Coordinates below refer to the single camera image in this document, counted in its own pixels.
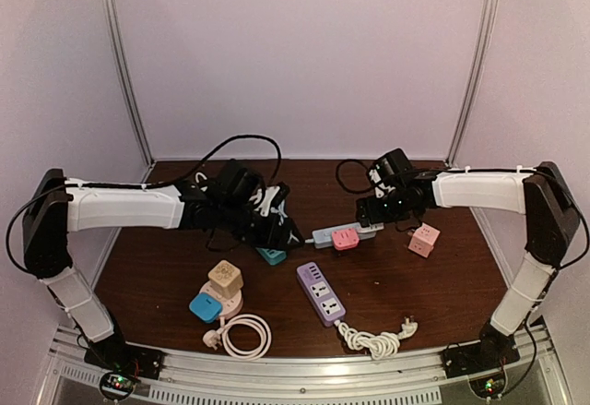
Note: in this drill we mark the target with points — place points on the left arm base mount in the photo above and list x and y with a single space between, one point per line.
125 368

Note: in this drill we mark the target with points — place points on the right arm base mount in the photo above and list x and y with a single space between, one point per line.
486 374

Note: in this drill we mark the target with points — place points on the aluminium front rail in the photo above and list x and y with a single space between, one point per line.
412 377

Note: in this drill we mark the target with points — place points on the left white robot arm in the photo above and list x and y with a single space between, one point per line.
61 206

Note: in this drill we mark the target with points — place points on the light blue power strip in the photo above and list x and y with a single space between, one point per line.
322 238

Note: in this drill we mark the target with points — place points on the pink cube socket adapter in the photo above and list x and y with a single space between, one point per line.
423 240

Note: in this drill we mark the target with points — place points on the teal power strip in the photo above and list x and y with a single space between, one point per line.
271 256

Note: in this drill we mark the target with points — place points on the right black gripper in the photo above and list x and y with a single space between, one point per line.
368 213

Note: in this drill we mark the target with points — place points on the right aluminium frame post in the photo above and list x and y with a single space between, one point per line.
485 29

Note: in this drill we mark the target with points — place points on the left aluminium frame post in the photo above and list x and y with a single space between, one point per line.
125 80

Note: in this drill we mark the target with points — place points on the pink square plug adapter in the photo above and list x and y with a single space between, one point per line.
345 239

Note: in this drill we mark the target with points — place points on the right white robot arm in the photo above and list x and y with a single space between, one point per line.
400 192

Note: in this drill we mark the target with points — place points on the round pink white power strip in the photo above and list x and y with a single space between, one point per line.
231 306

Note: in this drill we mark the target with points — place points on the purple power strip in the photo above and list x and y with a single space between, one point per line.
320 293

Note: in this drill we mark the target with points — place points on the beige cube adapter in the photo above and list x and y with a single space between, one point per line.
225 279

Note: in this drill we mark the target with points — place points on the aluminium frame post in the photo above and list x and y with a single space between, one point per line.
125 80
485 29

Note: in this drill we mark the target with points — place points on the blue square adapter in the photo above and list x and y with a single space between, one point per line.
205 307

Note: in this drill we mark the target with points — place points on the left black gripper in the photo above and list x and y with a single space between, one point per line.
281 234

